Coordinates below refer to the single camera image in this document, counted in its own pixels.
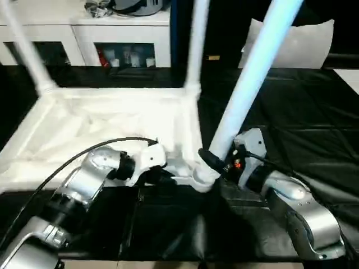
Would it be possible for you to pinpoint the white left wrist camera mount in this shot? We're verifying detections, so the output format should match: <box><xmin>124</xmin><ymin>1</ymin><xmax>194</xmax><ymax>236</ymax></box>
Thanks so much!
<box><xmin>126</xmin><ymin>141</ymin><xmax>169</xmax><ymax>187</ymax></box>

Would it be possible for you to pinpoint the white cabinet with glass doors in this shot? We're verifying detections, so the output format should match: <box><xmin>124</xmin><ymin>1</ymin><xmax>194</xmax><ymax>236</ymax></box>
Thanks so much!
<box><xmin>0</xmin><ymin>0</ymin><xmax>172</xmax><ymax>68</ymax></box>

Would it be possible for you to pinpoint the black cabinet with gold label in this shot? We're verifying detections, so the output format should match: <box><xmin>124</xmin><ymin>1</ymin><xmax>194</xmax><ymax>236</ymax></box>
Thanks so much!
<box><xmin>171</xmin><ymin>0</ymin><xmax>264</xmax><ymax>71</ymax></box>

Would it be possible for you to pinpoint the white plastic table top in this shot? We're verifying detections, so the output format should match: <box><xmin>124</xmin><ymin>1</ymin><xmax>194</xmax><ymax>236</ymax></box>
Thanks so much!
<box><xmin>0</xmin><ymin>85</ymin><xmax>222</xmax><ymax>194</ymax></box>

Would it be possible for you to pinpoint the black work mat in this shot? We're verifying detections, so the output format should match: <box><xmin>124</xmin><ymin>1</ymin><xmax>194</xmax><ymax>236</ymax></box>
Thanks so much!
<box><xmin>0</xmin><ymin>64</ymin><xmax>359</xmax><ymax>263</ymax></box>

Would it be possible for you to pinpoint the flat white board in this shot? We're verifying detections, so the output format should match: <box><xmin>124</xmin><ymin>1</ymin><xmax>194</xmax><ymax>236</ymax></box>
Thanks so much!
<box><xmin>337</xmin><ymin>68</ymin><xmax>359</xmax><ymax>93</ymax></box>

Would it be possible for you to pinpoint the white plastic table leg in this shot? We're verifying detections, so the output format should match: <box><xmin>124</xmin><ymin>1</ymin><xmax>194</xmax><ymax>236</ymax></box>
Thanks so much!
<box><xmin>209</xmin><ymin>0</ymin><xmax>305</xmax><ymax>169</ymax></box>
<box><xmin>0</xmin><ymin>0</ymin><xmax>58</xmax><ymax>95</ymax></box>
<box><xmin>184</xmin><ymin>0</ymin><xmax>211</xmax><ymax>99</ymax></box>

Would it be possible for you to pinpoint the dark clutter pile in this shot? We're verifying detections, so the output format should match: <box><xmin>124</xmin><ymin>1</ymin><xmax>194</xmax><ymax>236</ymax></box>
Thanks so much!
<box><xmin>84</xmin><ymin>1</ymin><xmax>113</xmax><ymax>17</ymax></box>

